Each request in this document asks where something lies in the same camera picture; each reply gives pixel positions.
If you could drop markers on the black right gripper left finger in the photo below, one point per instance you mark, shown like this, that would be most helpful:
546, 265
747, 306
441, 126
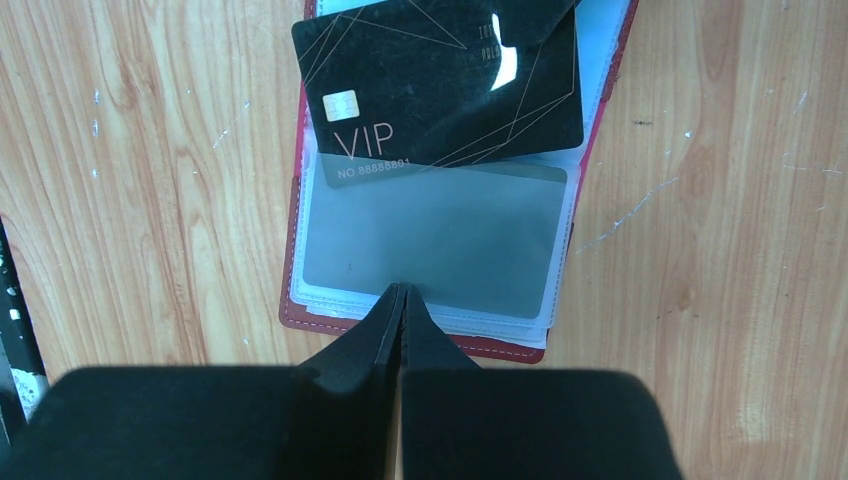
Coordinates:
326, 418

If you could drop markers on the red card holder wallet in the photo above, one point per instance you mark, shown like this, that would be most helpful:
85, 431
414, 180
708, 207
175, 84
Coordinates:
602, 33

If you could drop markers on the black VIP credit card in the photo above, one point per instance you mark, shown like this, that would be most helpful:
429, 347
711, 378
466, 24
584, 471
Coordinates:
439, 83

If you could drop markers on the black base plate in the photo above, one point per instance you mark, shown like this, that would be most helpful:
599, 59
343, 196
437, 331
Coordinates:
23, 377

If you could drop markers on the thin credit card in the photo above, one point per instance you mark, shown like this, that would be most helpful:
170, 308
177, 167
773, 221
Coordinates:
484, 239

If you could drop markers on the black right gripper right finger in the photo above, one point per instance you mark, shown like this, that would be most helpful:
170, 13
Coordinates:
462, 421

